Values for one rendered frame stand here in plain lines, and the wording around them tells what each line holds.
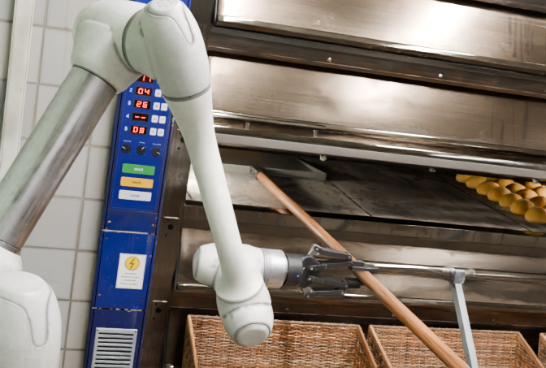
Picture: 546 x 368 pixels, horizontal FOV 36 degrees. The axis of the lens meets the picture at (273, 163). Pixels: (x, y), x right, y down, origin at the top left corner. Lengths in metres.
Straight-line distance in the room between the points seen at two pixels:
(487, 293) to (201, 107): 1.48
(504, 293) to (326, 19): 1.11
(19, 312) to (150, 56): 0.53
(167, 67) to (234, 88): 0.80
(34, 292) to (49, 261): 0.97
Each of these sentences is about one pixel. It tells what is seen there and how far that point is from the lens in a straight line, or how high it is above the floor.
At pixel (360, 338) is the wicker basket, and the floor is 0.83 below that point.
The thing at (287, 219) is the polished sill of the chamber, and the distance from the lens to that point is 2.50.
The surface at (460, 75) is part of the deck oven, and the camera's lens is 2.60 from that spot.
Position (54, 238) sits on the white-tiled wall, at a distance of 2.42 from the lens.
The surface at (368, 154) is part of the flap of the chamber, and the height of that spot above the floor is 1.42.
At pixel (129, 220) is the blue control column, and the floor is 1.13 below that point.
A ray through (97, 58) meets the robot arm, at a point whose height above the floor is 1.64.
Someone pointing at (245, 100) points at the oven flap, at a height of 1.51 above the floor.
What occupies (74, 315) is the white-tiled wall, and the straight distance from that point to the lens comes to 2.50.
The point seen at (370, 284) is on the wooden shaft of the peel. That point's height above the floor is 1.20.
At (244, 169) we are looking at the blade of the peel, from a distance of 2.92.
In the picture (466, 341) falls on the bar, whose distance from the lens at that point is 2.27.
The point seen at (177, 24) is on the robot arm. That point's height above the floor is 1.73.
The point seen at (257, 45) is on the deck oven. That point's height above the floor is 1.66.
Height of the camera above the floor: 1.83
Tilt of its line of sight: 12 degrees down
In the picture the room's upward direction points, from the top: 10 degrees clockwise
